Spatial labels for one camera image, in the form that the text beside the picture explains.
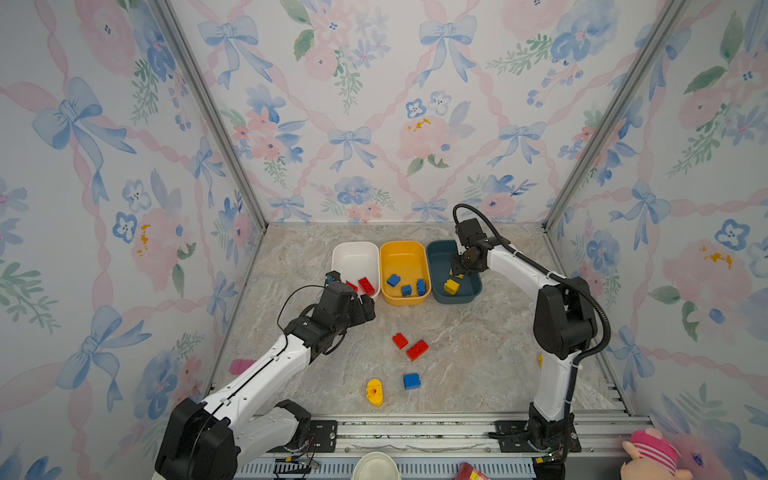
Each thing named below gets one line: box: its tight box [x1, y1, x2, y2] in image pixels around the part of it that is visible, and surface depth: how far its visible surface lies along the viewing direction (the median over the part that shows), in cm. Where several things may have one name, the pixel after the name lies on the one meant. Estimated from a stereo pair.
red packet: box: [456, 462, 490, 480], surface depth 68 cm
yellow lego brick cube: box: [443, 279, 460, 296], surface depth 102 cm
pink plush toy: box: [620, 428, 694, 480], surface depth 68 cm
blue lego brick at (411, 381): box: [403, 373, 422, 390], surface depth 84 cm
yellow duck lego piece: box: [366, 378, 384, 408], surface depth 80 cm
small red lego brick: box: [392, 333, 408, 350], surface depth 91 cm
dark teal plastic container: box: [426, 240, 482, 304], surface depth 102 cm
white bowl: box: [352, 452, 402, 480], surface depth 70 cm
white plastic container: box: [331, 242, 381, 299], surface depth 108 cm
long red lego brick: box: [358, 276, 376, 296], surface depth 102 cm
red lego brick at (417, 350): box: [406, 339, 429, 362], surface depth 89 cm
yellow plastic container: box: [380, 241, 432, 307], surface depth 106 cm
